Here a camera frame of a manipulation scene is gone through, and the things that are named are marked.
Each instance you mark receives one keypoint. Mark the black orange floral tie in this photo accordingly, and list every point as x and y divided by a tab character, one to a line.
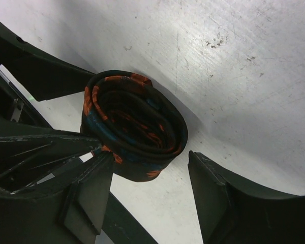
135	122

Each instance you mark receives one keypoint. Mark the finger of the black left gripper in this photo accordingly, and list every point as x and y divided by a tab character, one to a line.
44	76
29	153

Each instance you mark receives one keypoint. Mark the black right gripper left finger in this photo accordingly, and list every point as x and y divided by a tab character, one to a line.
68	208

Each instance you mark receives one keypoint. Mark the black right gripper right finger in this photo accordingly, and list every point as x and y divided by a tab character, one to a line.
234	209

